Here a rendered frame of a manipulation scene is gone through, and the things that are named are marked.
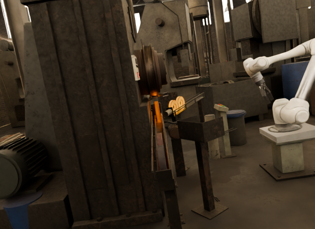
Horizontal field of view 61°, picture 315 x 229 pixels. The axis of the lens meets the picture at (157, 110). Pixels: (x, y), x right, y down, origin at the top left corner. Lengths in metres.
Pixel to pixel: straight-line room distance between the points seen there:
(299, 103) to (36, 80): 2.40
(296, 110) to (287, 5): 3.81
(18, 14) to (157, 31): 3.06
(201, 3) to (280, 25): 5.85
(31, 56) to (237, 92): 3.18
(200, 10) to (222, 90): 6.96
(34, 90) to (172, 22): 2.99
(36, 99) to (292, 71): 4.24
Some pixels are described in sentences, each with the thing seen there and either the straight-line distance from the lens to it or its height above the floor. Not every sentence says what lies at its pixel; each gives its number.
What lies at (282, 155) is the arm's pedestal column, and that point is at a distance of 2.67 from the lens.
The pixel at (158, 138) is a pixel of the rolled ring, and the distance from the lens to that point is 1.48.
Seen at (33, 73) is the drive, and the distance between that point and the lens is 2.90.
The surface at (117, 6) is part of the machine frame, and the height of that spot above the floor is 1.58.
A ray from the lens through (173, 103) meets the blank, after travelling 2.82.
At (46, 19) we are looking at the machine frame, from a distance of 2.05.
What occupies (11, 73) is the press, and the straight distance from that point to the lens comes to 10.25.
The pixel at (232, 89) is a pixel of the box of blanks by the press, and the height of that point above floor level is 0.63.
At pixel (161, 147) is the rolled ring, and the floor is 0.72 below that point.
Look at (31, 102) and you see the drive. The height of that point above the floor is 0.99.
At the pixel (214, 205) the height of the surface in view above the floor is 0.01.
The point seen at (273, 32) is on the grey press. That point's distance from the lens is 5.66.
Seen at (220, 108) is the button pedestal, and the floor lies 0.59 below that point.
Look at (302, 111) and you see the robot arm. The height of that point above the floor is 0.61.
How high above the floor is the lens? 1.09
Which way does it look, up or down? 8 degrees down
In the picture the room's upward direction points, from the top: 9 degrees counter-clockwise
